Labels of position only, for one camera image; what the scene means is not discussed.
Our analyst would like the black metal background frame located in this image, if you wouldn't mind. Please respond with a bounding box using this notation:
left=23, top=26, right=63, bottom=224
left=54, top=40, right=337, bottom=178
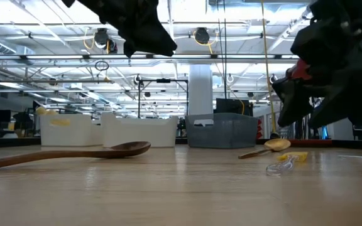
left=138, top=78, right=189, bottom=119

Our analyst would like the black hanging cable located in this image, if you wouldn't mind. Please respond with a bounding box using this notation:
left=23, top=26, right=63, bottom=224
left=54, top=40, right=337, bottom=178
left=217, top=0, right=229, bottom=100

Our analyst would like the white plastic bin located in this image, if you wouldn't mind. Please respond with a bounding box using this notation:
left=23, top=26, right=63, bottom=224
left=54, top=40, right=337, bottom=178
left=101, top=112, right=179, bottom=148
left=39, top=113, right=104, bottom=148

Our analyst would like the black ceiling cable reel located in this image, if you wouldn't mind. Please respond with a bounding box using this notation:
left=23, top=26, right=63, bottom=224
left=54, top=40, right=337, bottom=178
left=194, top=27, right=211, bottom=45
left=93, top=28, right=118, bottom=55

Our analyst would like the white pillar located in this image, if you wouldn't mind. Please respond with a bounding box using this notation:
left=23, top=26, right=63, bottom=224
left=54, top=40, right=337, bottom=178
left=188, top=64, right=214, bottom=116

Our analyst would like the grey plastic bin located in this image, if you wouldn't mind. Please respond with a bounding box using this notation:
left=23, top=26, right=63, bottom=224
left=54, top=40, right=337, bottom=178
left=185, top=112, right=259, bottom=149

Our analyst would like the light wooden spoon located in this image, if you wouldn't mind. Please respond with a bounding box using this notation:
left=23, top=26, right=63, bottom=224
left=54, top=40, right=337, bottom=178
left=238, top=138, right=292, bottom=160

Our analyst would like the yellow spatula clear handle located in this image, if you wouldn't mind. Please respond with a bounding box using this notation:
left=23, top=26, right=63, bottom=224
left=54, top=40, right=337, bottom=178
left=265, top=152, right=309, bottom=177

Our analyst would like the dark wooden spoon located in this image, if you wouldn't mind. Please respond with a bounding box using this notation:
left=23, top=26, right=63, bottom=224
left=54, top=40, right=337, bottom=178
left=0, top=141, right=152, bottom=172

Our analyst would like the black background monitor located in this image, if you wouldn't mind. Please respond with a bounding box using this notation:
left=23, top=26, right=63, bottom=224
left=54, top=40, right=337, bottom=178
left=214, top=98, right=254, bottom=118

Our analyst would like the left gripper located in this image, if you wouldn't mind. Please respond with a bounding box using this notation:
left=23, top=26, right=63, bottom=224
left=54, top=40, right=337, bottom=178
left=62, top=0, right=178, bottom=59

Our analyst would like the yellow hanging cable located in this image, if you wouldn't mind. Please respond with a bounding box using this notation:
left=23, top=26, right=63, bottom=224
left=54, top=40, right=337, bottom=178
left=260, top=0, right=280, bottom=139

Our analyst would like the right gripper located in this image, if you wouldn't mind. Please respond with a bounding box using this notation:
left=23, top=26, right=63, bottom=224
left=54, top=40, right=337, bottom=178
left=271, top=0, right=362, bottom=128

